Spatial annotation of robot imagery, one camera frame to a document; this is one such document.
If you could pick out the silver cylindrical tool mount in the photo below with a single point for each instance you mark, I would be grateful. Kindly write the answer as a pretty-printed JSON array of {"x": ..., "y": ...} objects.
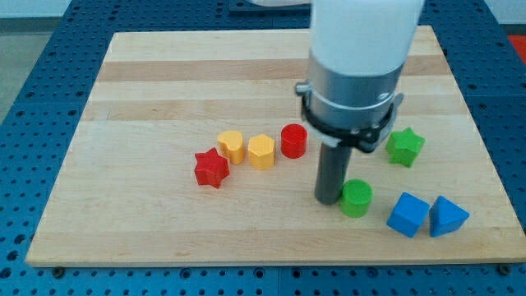
[{"x": 347, "y": 110}]

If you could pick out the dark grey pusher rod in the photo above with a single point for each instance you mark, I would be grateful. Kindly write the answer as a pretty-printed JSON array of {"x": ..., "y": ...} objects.
[{"x": 331, "y": 171}]

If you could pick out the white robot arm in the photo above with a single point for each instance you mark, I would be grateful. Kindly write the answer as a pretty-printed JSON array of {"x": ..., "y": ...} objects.
[{"x": 363, "y": 37}]

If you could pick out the green star block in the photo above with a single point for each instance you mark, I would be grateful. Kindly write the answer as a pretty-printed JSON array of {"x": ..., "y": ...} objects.
[{"x": 404, "y": 147}]

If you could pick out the blue cube block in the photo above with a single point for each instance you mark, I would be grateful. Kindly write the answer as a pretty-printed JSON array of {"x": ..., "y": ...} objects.
[{"x": 408, "y": 214}]

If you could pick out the red star block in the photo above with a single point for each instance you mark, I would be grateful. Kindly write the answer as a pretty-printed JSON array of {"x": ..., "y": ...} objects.
[{"x": 211, "y": 168}]

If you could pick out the green cylinder block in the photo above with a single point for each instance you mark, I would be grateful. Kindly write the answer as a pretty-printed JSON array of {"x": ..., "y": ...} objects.
[{"x": 356, "y": 197}]

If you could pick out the red cylinder block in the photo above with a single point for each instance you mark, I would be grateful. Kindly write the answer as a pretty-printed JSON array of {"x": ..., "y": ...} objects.
[{"x": 294, "y": 140}]

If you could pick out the yellow pentagon block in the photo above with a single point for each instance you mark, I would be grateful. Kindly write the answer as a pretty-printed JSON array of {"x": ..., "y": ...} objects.
[{"x": 261, "y": 151}]

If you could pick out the yellow heart block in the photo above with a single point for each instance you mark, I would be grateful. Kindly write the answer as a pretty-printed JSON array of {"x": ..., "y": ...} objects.
[{"x": 231, "y": 146}]

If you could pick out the blue triangular prism block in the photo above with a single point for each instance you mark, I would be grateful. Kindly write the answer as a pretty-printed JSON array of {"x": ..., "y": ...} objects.
[{"x": 446, "y": 217}]

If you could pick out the light wooden board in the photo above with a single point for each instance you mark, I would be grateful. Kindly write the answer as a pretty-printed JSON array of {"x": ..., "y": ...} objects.
[{"x": 126, "y": 194}]

